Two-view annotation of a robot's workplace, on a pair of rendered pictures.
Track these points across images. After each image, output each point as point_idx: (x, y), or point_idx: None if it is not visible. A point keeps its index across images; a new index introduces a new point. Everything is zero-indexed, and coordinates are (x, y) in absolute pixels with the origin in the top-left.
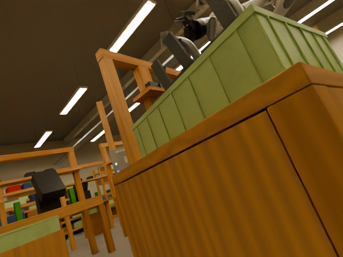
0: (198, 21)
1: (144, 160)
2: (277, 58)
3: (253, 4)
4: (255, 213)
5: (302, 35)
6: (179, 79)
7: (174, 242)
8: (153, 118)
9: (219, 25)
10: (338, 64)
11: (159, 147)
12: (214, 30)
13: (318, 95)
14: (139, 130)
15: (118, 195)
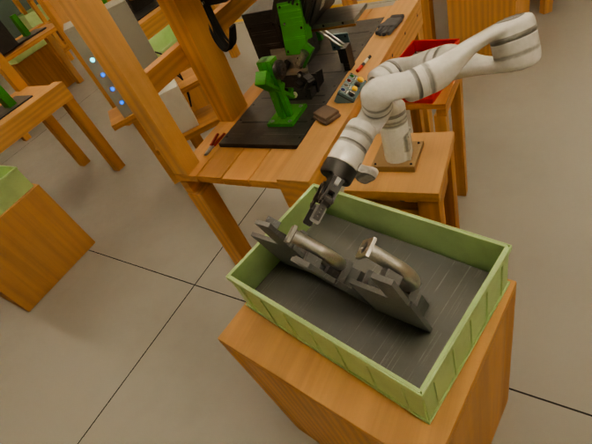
0: (345, 178)
1: (277, 377)
2: (426, 414)
3: (454, 76)
4: None
5: (469, 325)
6: (323, 337)
7: (306, 410)
8: (273, 309)
9: (378, 131)
10: (499, 290)
11: (299, 390)
12: (368, 181)
13: None
14: (244, 291)
15: (230, 351)
